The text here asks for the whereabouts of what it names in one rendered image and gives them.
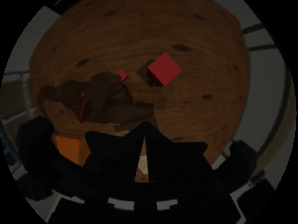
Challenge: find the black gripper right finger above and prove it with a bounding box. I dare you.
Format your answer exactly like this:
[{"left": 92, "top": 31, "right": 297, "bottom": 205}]
[{"left": 145, "top": 121, "right": 208, "bottom": 183}]

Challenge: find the red cylinder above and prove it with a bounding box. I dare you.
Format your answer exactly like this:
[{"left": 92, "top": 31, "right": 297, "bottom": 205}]
[{"left": 80, "top": 99, "right": 89, "bottom": 124}]

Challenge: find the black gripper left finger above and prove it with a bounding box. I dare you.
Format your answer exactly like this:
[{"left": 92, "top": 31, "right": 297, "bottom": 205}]
[{"left": 85, "top": 121, "right": 146, "bottom": 183}]

